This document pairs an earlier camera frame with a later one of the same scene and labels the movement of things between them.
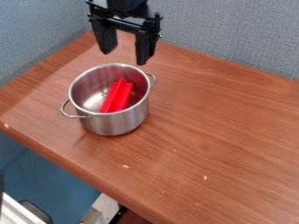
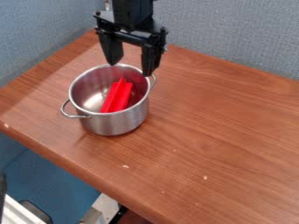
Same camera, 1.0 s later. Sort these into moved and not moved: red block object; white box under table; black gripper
Moved: black gripper
Not moved: red block object; white box under table
